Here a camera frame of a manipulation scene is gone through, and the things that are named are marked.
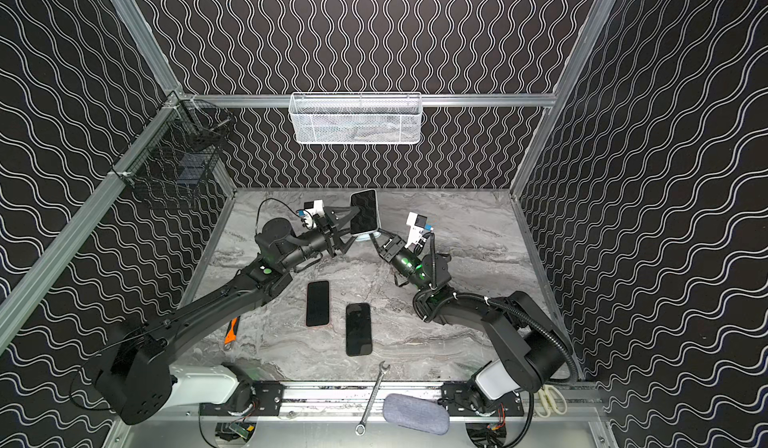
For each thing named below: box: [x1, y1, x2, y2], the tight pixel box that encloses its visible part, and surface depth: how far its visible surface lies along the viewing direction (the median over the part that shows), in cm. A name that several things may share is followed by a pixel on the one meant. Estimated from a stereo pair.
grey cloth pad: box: [383, 393, 450, 435], surface depth 72 cm
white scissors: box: [534, 384, 567, 418], surface depth 75 cm
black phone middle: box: [346, 302, 373, 356], surface depth 87 cm
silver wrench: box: [355, 360, 391, 436], surface depth 76 cm
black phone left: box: [306, 280, 329, 327], surface depth 93 cm
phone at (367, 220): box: [350, 189, 381, 235], surface depth 77 cm
